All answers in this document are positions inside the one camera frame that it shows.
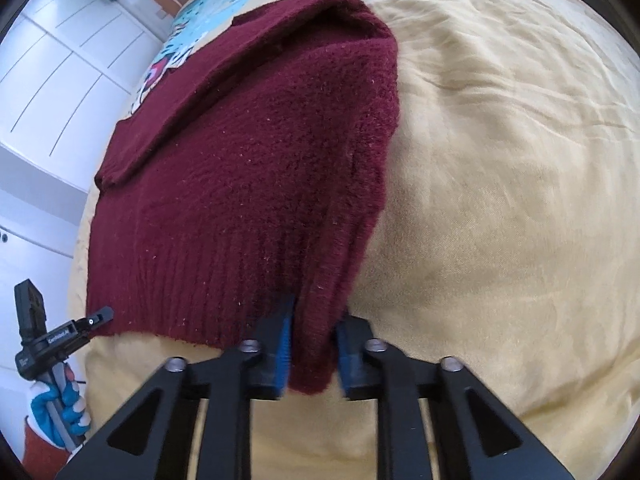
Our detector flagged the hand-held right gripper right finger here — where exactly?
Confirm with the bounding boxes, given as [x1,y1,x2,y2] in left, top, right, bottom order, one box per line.
[334,310,577,480]

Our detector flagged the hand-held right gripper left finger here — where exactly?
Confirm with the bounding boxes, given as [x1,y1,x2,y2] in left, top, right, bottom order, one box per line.
[52,294,299,480]

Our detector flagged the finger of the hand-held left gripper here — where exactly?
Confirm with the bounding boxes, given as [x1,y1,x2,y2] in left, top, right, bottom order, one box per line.
[75,306,115,334]

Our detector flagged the maroon knitted sweater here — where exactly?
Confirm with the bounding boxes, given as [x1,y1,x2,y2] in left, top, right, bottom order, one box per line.
[86,0,401,395]

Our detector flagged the person's left forearm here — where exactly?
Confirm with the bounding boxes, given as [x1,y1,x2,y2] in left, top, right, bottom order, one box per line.
[21,416,72,468]

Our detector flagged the person's left hand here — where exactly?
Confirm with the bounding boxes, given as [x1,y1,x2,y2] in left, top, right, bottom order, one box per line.
[29,359,92,451]

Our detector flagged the yellow printed blanket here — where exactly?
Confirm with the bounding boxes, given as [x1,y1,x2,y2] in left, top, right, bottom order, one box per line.
[65,0,640,480]

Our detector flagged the white wardrobe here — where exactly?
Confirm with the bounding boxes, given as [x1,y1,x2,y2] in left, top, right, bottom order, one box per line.
[0,0,167,461]

